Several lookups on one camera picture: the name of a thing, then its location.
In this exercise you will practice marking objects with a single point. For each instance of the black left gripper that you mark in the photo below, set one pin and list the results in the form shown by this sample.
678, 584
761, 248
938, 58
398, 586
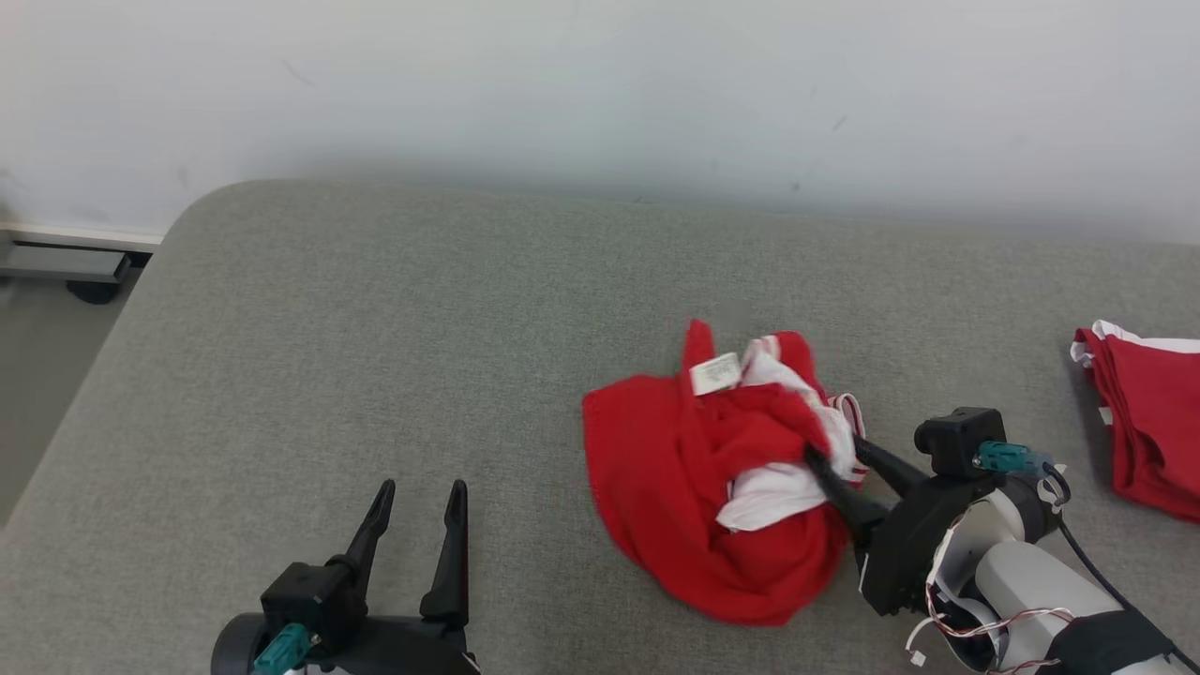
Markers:
403, 652

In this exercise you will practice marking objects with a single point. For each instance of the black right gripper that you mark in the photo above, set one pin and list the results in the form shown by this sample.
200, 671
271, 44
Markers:
905, 553

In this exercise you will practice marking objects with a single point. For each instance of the red jersey white sleeves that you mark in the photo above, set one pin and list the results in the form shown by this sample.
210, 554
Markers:
656, 469

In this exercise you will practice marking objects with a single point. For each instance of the red Bulls 23 shorts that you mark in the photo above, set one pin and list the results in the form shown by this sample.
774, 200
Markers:
1162, 422

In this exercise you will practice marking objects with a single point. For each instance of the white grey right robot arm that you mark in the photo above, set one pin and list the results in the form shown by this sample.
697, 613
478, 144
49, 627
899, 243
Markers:
1031, 572

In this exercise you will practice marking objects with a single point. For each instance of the black caster wheel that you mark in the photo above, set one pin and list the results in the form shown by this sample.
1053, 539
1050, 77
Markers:
94, 292

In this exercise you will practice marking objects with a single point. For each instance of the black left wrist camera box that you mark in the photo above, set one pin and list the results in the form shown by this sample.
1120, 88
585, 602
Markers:
309, 595

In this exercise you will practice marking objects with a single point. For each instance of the teal right camera connector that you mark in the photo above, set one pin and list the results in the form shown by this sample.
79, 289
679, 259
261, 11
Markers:
1003, 457

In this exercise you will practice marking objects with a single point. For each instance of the teal camera connector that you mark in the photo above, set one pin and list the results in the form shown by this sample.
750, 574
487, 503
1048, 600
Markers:
1003, 457
281, 647

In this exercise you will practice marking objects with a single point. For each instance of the teal left camera connector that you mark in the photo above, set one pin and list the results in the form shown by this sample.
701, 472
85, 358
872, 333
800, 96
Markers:
281, 647

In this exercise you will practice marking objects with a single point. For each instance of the grey metal stand frame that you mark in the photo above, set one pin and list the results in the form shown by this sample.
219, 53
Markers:
66, 264

